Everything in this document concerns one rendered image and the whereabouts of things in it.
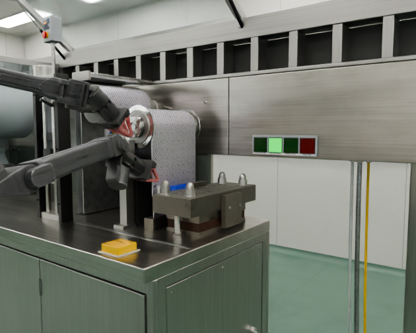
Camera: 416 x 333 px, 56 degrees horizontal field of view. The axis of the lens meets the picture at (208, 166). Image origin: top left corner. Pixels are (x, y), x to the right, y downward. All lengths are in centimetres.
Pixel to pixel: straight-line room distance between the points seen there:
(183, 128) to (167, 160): 14
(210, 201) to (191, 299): 31
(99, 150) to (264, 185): 316
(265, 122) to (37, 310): 102
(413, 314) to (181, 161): 95
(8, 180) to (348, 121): 99
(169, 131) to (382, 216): 268
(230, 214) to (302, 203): 266
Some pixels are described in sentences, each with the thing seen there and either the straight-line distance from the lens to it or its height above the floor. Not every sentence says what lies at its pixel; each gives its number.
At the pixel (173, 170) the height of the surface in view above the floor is 109.
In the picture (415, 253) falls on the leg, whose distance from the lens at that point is 151.
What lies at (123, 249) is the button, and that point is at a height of 92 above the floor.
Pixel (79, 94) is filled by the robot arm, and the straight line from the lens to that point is 122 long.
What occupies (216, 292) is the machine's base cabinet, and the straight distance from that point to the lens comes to 129.
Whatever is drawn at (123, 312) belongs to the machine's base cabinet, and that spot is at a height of 75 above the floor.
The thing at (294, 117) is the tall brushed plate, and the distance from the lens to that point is 140.
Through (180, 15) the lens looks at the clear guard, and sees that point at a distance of 171.
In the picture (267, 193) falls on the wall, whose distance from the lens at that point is 413.
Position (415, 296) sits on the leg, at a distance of 156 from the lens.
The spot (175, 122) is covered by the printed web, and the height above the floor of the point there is 127.
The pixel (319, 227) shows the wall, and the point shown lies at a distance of 396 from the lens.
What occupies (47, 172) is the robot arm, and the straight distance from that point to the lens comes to 88.
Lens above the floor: 124
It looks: 5 degrees down
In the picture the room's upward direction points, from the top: straight up
